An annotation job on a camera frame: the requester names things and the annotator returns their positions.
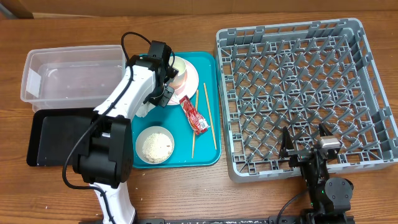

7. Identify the grey dishwasher rack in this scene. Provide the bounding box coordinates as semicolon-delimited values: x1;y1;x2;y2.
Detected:
215;18;397;183

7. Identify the white cup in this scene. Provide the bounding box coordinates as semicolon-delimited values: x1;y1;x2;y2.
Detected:
169;56;187;88

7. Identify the cooked white rice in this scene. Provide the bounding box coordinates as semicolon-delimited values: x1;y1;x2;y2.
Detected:
142;132;174;164

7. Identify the pink small bowl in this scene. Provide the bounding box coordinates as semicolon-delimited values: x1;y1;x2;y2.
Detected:
169;67;187;95

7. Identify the grey bowl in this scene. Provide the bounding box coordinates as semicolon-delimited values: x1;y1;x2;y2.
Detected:
136;126;175;165

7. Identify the pink plate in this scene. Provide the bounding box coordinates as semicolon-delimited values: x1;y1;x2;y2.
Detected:
167;59;199;106

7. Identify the black tray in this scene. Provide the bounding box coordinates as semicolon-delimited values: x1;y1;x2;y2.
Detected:
26;108;98;166

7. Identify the white napkin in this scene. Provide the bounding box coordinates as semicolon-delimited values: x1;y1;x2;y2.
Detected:
136;102;155;118

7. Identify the clear plastic bin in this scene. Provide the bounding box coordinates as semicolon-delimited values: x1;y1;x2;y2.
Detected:
20;45;126;111

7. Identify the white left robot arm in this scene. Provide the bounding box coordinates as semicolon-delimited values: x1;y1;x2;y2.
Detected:
67;40;178;223

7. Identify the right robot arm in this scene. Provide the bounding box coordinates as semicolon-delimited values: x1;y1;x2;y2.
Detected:
275;123;355;224

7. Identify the red sauce packet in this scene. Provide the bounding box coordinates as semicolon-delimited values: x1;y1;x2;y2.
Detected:
180;96;210;135

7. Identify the teal plastic tray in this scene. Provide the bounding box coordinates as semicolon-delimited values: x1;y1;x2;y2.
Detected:
132;52;221;169

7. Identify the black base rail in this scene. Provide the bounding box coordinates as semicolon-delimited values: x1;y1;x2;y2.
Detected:
79;216;355;224

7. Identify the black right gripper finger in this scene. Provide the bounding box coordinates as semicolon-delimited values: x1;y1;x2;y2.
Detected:
318;123;333;137
279;127;294;159

